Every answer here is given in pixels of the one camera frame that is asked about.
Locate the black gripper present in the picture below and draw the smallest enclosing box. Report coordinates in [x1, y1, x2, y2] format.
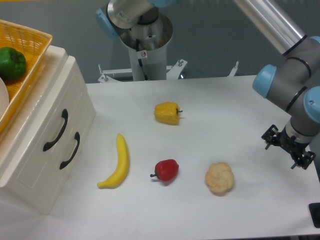
[261, 124, 315, 170]

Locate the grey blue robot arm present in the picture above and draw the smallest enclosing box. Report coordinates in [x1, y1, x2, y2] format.
[95, 0, 320, 169]

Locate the white drawer cabinet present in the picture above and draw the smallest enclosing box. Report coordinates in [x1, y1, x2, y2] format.
[0, 46, 96, 214]

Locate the black corner object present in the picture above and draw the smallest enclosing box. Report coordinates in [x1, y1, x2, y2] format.
[308, 202, 320, 229]

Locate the beige bread roll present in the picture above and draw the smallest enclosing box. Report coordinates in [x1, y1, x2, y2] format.
[204, 162, 235, 195]

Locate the red bell pepper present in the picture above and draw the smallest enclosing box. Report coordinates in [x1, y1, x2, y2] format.
[150, 159, 179, 182]

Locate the yellow bell pepper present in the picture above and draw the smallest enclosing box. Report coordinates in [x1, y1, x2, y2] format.
[153, 101, 183, 125]

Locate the yellow banana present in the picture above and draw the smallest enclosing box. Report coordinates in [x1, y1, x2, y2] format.
[97, 133, 130, 189]

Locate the yellow wicker basket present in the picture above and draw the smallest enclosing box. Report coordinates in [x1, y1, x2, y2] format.
[0, 20, 53, 132]

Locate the white plate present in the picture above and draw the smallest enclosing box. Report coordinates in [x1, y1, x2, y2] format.
[0, 78, 10, 118]

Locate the green bell pepper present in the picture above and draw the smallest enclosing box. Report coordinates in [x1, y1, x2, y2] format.
[0, 46, 26, 81]

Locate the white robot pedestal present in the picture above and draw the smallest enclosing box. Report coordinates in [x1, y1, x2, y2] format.
[97, 12, 240, 84]

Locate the black pedestal cable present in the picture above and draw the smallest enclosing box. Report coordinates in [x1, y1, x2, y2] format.
[134, 38, 151, 81]

